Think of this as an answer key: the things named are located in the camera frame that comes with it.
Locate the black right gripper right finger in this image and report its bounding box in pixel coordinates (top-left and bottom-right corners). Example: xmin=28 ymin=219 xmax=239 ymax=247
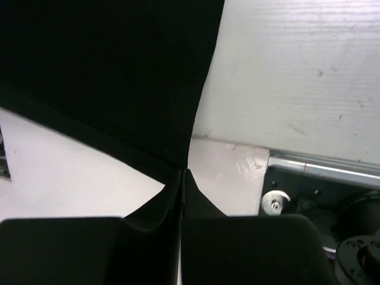
xmin=180 ymin=170 xmax=337 ymax=284

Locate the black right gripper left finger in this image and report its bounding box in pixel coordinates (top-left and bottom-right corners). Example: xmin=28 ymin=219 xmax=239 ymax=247
xmin=1 ymin=172 xmax=181 ymax=284

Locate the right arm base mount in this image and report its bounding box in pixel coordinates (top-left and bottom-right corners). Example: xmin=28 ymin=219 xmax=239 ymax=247
xmin=259 ymin=151 xmax=379 ymax=284

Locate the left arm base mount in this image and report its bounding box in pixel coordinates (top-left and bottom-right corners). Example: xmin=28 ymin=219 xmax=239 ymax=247
xmin=0 ymin=131 xmax=11 ymax=180

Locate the black tank top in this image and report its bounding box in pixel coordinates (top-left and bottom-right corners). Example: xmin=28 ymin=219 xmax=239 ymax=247
xmin=1 ymin=1 xmax=224 ymax=184

